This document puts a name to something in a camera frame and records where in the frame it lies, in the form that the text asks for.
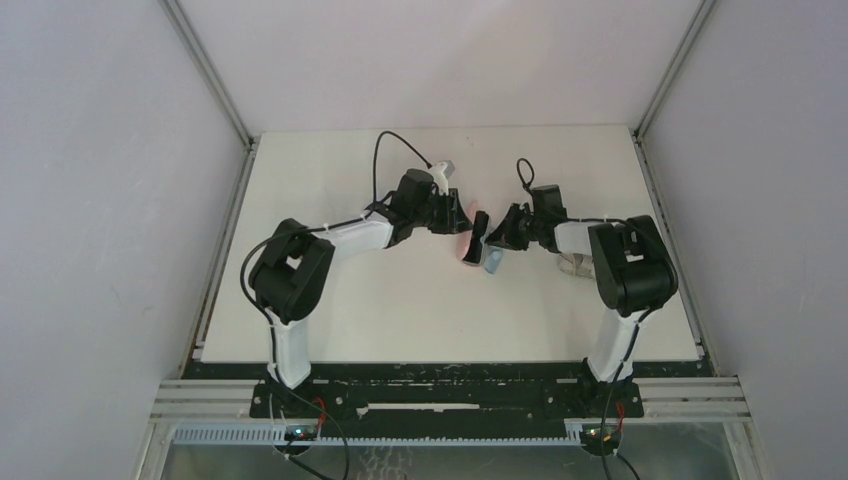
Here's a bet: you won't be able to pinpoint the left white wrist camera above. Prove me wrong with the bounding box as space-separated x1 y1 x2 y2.
427 160 455 195

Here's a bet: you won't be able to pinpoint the aluminium frame rail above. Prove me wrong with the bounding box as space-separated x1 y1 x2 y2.
150 378 752 446

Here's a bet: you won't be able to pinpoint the right black camera cable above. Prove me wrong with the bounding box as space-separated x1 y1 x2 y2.
515 157 664 480

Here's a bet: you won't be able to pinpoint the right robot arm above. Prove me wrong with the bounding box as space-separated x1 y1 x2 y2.
486 185 678 383

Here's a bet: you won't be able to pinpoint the pink glasses case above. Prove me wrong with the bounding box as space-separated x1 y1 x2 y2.
456 200 480 267

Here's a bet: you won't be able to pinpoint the light blue cloth right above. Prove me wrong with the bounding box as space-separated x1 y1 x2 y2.
482 248 504 275

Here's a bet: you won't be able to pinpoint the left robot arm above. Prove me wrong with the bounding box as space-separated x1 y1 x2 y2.
239 161 473 389

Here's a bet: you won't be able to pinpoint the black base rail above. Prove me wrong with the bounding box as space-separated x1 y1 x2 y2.
249 362 645 440

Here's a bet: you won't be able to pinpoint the patterned glasses case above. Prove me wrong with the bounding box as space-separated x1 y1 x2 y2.
557 253 595 280

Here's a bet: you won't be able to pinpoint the left black camera cable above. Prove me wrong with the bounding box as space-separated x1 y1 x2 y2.
239 130 435 480

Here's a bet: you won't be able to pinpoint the black camera cable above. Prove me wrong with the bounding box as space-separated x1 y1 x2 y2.
239 130 435 480
515 157 664 480

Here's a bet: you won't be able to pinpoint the black sunglasses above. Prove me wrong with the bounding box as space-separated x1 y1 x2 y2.
461 211 490 266

